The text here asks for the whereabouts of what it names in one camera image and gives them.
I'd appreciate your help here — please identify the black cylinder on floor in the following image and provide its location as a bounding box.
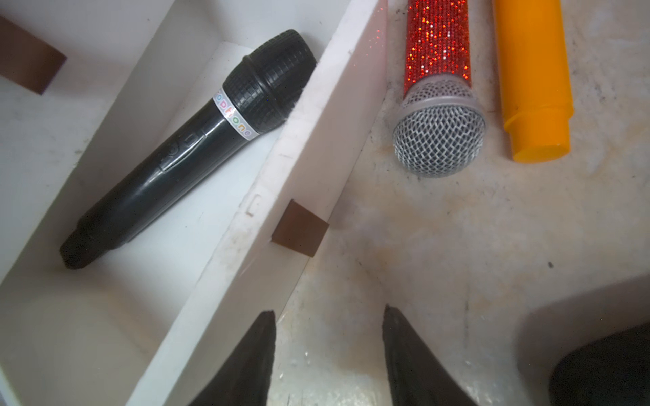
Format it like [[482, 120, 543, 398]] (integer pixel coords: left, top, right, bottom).
[[548, 323, 649, 405]]

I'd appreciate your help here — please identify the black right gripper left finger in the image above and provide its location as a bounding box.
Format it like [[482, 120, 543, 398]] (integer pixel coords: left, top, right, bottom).
[[190, 311, 277, 406]]

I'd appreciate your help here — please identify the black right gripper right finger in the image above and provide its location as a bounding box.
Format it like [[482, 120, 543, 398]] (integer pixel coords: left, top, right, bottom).
[[382, 306, 475, 406]]

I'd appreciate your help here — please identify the red glitter toy microphone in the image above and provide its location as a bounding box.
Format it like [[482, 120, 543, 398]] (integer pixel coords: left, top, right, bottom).
[[393, 0, 487, 178]]

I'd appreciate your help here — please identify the orange toy microphone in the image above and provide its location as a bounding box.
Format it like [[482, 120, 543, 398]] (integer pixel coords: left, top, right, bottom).
[[493, 1, 574, 164]]

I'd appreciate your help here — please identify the black toy microphone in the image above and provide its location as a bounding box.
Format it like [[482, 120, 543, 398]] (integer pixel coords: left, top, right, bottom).
[[59, 30, 317, 270]]

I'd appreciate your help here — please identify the brown bottom drawer handle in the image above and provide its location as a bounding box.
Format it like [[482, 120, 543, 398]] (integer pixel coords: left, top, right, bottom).
[[271, 200, 329, 257]]

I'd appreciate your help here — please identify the brown middle drawer handle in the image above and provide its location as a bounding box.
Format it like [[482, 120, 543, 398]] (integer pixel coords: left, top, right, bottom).
[[1, 17, 67, 95]]

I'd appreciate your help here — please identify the white bottom drawer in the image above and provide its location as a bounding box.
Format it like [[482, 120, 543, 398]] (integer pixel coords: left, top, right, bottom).
[[1, 1, 388, 405]]

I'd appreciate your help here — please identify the brown drawer handle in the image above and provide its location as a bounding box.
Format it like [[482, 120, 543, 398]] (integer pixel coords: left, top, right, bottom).
[[1, 17, 67, 95], [271, 200, 329, 257]]

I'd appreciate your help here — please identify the white plastic drawer cabinet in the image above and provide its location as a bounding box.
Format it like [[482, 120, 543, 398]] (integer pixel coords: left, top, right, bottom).
[[1, 1, 347, 273]]

